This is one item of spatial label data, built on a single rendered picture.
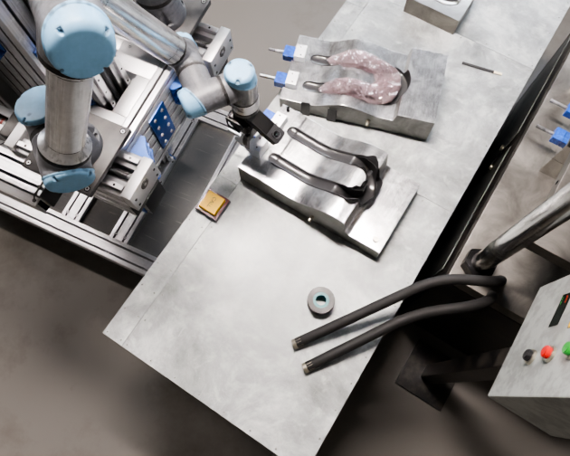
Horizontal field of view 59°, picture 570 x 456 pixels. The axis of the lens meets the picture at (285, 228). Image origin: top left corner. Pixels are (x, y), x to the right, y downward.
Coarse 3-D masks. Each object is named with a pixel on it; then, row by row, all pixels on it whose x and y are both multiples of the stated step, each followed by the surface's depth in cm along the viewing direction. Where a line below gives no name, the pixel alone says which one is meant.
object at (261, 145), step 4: (228, 128) 154; (232, 132) 153; (236, 132) 153; (240, 136) 153; (256, 136) 150; (260, 136) 150; (256, 140) 150; (260, 140) 150; (264, 140) 150; (240, 144) 153; (256, 144) 150; (260, 144) 149; (264, 144) 150; (268, 144) 153; (256, 148) 149; (260, 148) 149; (264, 148) 152; (252, 152) 152; (256, 152) 150; (260, 152) 150; (264, 152) 154; (256, 156) 153; (260, 156) 152
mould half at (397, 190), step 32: (320, 128) 157; (256, 160) 153; (320, 160) 154; (384, 160) 148; (288, 192) 151; (320, 192) 148; (384, 192) 153; (320, 224) 155; (352, 224) 149; (384, 224) 149
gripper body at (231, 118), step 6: (258, 108) 131; (228, 114) 138; (234, 114) 137; (252, 114) 131; (228, 120) 138; (234, 120) 137; (240, 120) 137; (228, 126) 142; (234, 126) 141; (240, 126) 137; (246, 126) 137; (246, 132) 137; (252, 132) 139
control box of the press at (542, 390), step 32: (544, 288) 118; (544, 320) 107; (416, 352) 220; (512, 352) 114; (544, 352) 94; (416, 384) 216; (448, 384) 215; (512, 384) 104; (544, 384) 90; (544, 416) 99
